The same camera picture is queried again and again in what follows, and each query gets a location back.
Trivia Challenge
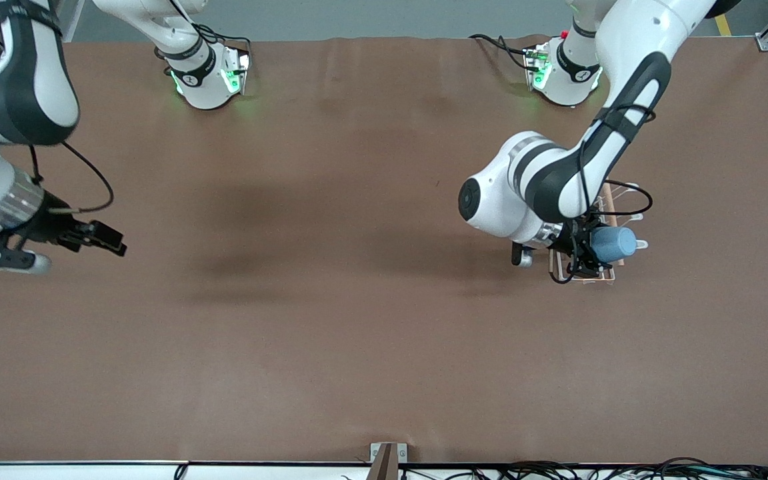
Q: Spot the blue plastic cup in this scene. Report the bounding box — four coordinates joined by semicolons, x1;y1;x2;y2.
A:
591;227;638;263

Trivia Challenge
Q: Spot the brown table cover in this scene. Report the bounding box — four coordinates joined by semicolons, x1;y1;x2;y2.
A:
0;35;768;465

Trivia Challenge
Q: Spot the white wire cup rack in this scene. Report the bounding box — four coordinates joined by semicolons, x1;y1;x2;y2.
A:
549;181;649;285

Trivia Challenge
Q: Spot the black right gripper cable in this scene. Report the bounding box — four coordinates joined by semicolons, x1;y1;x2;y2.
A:
27;140;115;214

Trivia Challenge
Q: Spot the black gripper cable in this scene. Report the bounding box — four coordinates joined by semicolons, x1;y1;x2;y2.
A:
577;103;654;218
27;140;115;214

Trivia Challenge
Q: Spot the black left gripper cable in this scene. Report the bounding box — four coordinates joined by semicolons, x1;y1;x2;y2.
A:
577;103;654;218

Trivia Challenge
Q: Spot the black cable bundle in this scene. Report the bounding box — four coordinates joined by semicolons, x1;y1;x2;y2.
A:
174;457;768;480

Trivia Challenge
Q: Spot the black left base cable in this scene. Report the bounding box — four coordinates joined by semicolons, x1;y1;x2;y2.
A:
469;33;541;71

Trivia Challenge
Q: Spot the black base cable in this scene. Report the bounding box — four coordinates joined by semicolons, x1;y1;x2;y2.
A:
154;23;252;74
469;33;541;71

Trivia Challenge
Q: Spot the black right base cable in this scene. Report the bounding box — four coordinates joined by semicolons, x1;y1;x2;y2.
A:
154;23;252;74

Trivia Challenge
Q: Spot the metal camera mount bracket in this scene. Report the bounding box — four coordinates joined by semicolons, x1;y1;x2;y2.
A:
370;443;409;480

